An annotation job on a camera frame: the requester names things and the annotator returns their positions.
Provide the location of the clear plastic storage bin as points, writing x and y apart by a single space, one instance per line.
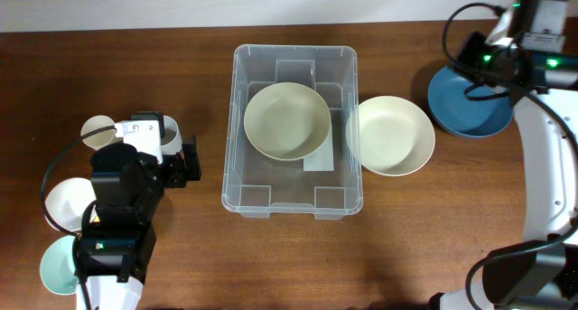
256 186

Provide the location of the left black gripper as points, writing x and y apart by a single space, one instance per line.
178 176

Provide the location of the dark blue bowl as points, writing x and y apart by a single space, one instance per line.
462 109

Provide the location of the mint small bowl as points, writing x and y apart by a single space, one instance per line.
57 269

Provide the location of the grey paper cup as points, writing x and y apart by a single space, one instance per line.
172 140

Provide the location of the cream bowl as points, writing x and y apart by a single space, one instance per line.
287 121
390 136

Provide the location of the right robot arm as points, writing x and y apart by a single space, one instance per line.
520 74

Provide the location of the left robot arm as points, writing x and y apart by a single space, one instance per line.
117 238

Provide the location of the cream bowl inside bin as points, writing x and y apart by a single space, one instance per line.
287 121

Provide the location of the white label in bin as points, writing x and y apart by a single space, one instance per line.
322 159

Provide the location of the white small bowl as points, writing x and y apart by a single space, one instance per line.
68 200

